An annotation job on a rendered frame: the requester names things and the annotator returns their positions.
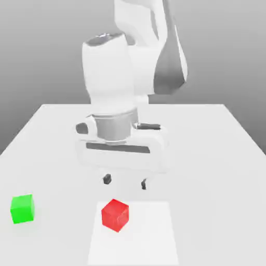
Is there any small red cube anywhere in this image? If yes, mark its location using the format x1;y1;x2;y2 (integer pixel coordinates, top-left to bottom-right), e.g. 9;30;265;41
101;198;130;233

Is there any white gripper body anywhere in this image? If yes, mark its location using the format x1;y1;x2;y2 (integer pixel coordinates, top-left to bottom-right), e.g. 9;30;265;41
74;126;169;175

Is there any small green cube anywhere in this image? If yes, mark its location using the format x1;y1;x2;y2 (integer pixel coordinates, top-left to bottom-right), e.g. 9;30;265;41
10;193;35;224

